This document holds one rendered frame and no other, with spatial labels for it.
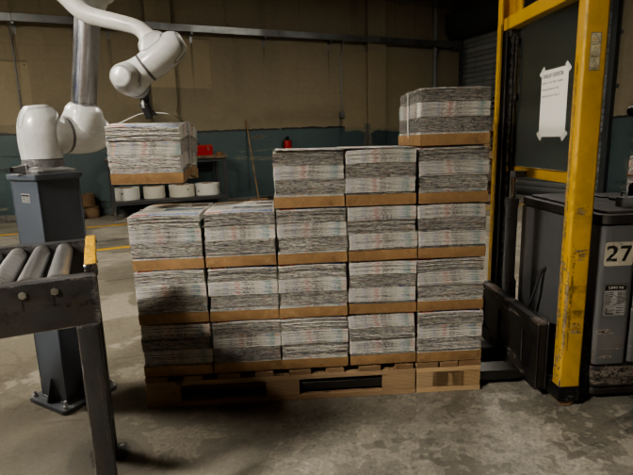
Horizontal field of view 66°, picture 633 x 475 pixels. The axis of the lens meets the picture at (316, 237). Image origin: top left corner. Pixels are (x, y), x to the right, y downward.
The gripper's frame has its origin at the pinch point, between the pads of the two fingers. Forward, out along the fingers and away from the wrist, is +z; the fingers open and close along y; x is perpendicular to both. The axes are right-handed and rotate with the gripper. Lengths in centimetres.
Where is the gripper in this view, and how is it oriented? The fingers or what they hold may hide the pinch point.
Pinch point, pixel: (152, 96)
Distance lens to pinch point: 225.7
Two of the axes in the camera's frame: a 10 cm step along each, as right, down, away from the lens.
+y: 0.2, 9.9, 1.1
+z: -0.7, -1.1, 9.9
